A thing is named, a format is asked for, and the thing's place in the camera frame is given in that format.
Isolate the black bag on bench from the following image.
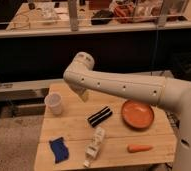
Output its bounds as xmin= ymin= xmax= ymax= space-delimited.
xmin=91 ymin=10 xmax=114 ymax=25

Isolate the orange red bag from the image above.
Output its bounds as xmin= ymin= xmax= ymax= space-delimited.
xmin=114 ymin=3 xmax=135 ymax=23

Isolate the white plastic bottle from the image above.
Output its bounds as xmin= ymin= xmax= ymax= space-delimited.
xmin=83 ymin=127 xmax=105 ymax=168

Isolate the orange bowl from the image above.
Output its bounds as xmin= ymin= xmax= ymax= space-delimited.
xmin=121 ymin=100 xmax=154 ymax=129

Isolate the grey metal post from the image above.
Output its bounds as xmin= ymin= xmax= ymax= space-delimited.
xmin=68 ymin=0 xmax=79 ymax=31

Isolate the orange carrot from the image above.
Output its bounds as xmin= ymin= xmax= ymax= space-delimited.
xmin=127 ymin=144 xmax=152 ymax=153

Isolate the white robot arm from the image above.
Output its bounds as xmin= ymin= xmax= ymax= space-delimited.
xmin=63 ymin=52 xmax=191 ymax=171

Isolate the blue cloth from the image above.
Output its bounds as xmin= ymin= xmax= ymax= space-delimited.
xmin=49 ymin=137 xmax=69 ymax=163

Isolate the black white striped object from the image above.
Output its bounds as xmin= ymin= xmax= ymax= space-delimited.
xmin=87 ymin=106 xmax=113 ymax=127

